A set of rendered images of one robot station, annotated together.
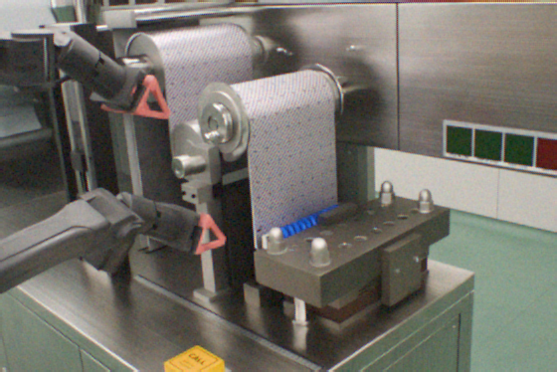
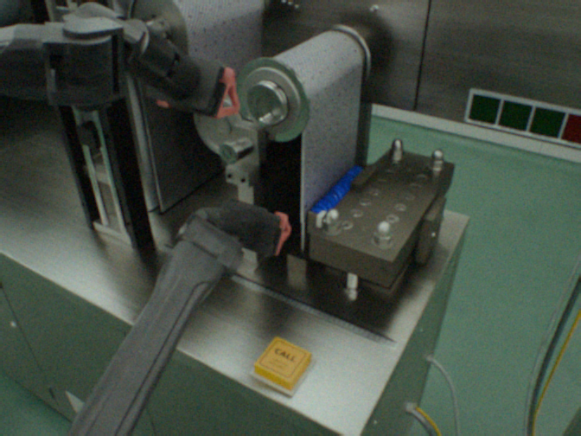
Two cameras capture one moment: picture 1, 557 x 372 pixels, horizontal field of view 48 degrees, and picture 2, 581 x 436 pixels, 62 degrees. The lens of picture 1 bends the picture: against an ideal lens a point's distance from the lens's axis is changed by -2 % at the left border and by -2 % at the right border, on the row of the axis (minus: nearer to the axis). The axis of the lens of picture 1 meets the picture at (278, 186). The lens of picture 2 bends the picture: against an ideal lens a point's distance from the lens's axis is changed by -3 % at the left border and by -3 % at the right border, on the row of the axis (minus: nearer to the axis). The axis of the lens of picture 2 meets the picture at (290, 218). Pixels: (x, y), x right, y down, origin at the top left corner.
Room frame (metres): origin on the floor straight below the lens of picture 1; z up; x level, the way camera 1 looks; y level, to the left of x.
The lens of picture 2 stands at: (0.38, 0.28, 1.57)
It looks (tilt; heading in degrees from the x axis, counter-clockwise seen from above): 35 degrees down; 344
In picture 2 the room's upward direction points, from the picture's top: straight up
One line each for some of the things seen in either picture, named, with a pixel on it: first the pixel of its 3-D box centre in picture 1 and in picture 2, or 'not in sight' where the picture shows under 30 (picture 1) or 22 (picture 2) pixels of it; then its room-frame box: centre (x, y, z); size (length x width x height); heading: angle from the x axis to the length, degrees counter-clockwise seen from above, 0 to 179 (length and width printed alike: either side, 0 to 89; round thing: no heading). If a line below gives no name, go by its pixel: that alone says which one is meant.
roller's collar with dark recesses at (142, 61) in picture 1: (133, 71); (148, 34); (1.32, 0.28, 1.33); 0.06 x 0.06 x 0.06; 43
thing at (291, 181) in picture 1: (295, 185); (331, 156); (1.20, -0.04, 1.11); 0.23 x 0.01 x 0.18; 133
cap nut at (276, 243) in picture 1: (276, 239); (332, 219); (1.06, 0.01, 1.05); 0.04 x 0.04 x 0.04
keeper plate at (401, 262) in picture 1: (403, 269); (431, 229); (1.08, -0.22, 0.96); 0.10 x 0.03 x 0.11; 133
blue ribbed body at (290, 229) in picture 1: (306, 225); (339, 191); (1.18, -0.05, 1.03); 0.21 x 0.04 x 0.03; 133
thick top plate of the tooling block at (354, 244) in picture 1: (358, 243); (389, 206); (1.14, -0.15, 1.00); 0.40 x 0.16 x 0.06; 133
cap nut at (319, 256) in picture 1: (319, 250); (383, 233); (1.00, -0.06, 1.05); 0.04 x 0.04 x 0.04
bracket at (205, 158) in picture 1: (204, 224); (247, 202); (1.16, 0.15, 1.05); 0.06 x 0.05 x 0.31; 133
